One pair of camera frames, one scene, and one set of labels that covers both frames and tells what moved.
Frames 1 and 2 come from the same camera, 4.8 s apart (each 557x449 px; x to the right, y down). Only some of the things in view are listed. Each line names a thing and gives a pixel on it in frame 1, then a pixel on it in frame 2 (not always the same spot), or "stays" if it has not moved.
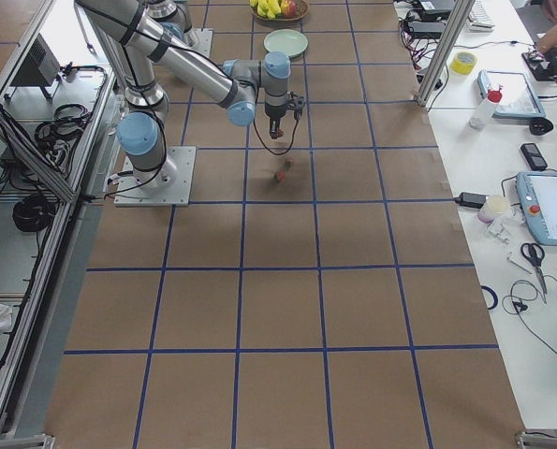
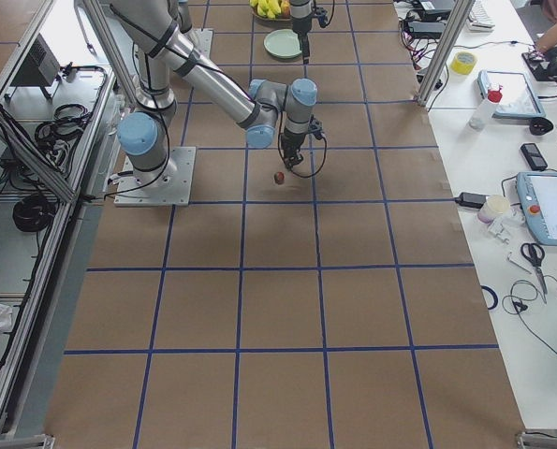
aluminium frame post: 461,12 stays
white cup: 493,208 stays
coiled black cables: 33,213 stays
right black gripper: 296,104 to 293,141
